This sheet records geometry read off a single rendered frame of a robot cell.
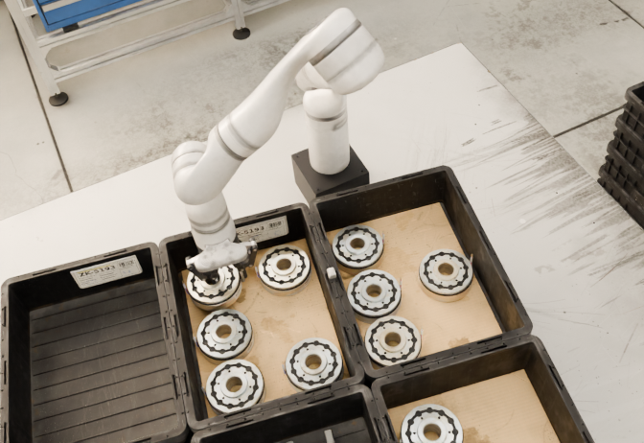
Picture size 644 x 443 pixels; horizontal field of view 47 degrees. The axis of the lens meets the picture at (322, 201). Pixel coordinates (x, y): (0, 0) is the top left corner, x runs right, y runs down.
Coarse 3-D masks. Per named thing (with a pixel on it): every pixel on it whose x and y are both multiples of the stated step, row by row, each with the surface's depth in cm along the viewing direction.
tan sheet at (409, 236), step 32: (384, 224) 152; (416, 224) 152; (448, 224) 151; (384, 256) 148; (416, 256) 147; (416, 288) 142; (480, 288) 141; (416, 320) 138; (448, 320) 138; (480, 320) 137
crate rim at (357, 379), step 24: (264, 216) 143; (168, 240) 142; (312, 240) 139; (168, 264) 138; (168, 288) 135; (336, 312) 129; (336, 384) 121; (360, 384) 121; (192, 408) 120; (264, 408) 119
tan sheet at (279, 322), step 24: (312, 264) 148; (312, 288) 144; (192, 312) 143; (264, 312) 142; (288, 312) 141; (312, 312) 141; (264, 336) 138; (288, 336) 138; (312, 336) 138; (336, 336) 137; (264, 360) 135; (288, 384) 132
